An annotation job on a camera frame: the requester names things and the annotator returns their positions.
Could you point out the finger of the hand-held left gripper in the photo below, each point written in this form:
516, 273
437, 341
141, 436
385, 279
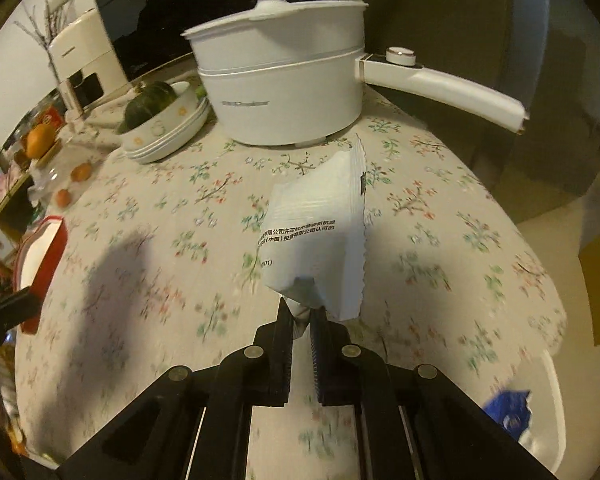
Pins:
15, 310

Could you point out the glass jar with cork lid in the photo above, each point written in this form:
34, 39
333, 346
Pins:
47, 175

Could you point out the white electric pot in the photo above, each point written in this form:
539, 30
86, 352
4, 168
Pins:
280, 95

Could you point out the large orange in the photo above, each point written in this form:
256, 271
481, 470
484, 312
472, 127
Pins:
40, 141

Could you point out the black microwave oven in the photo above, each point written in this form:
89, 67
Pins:
180, 10

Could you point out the white plate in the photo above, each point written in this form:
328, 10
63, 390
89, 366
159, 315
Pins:
180, 147

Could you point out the white air fryer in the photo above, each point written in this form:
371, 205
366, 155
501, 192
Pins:
85, 50

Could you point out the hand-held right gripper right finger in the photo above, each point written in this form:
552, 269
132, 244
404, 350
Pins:
317, 355

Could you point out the red white box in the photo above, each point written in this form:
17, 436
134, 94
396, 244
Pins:
37, 270

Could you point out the white stool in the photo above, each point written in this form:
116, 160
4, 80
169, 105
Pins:
547, 400

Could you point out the blue carton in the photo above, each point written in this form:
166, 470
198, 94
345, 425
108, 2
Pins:
507, 415

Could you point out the stack of white bowls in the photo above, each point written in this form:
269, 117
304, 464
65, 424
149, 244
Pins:
185, 130

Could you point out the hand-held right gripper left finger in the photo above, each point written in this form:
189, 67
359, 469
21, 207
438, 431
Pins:
285, 350

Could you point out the floral counter cloth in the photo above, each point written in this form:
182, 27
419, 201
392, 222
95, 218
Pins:
95, 127

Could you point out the small orange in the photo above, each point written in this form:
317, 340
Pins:
63, 197
81, 171

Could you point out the white packet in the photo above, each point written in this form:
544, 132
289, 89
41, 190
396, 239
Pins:
315, 230

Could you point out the wooden shelf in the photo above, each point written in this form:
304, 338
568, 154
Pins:
5, 220

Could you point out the white pot lid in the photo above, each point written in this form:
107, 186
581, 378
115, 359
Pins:
280, 15

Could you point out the green pumpkin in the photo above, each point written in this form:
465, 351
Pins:
147, 107

